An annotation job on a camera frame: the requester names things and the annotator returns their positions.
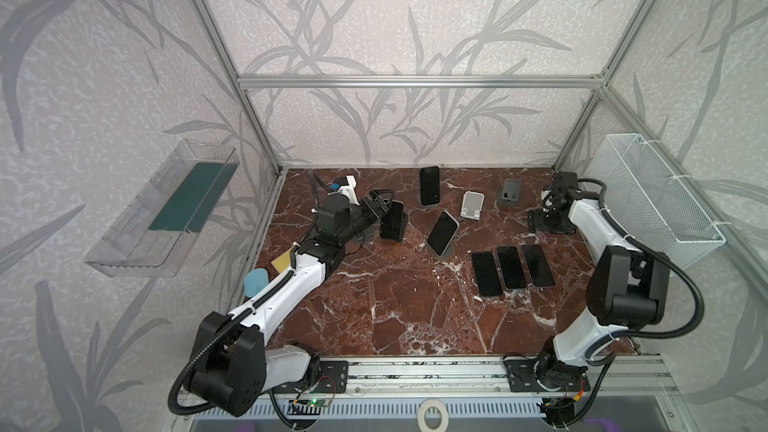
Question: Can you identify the black phone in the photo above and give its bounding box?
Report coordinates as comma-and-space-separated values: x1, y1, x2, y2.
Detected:
471, 252, 504, 297
419, 166, 441, 207

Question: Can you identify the green-edged phone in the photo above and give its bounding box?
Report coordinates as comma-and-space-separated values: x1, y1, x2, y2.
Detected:
379, 200, 408, 243

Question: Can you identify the white tape roll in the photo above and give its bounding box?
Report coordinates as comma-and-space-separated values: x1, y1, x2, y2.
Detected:
417, 398, 450, 432

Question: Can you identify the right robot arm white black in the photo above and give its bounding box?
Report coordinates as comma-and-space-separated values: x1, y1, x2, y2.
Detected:
528, 172, 706, 389

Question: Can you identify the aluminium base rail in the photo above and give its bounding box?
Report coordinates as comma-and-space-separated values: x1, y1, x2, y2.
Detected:
173, 353, 679, 400

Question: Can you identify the yellow sponge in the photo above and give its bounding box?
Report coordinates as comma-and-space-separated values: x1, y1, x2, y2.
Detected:
271, 250, 291, 274

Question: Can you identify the grey phone stand rear right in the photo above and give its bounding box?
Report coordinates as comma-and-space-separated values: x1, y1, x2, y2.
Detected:
497, 179, 522, 208

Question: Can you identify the white-edged phone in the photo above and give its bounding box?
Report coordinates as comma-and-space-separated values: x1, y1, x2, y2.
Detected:
496, 246, 527, 290

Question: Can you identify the white wire mesh basket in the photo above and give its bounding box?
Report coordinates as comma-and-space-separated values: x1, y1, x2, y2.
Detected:
585, 133, 726, 269

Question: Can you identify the white phone stand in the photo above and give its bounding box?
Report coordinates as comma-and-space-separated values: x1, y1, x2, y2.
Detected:
460, 191, 485, 221

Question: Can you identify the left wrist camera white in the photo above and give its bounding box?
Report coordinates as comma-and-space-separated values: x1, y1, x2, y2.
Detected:
330, 175, 359, 205

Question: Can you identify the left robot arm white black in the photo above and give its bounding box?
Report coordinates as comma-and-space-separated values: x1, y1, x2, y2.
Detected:
167, 185, 395, 417

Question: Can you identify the clear plastic wall bin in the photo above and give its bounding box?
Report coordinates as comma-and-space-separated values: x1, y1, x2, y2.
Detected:
85, 139, 240, 278

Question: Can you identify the purple-edged phone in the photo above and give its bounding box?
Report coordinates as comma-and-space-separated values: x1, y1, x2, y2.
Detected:
522, 244, 555, 288

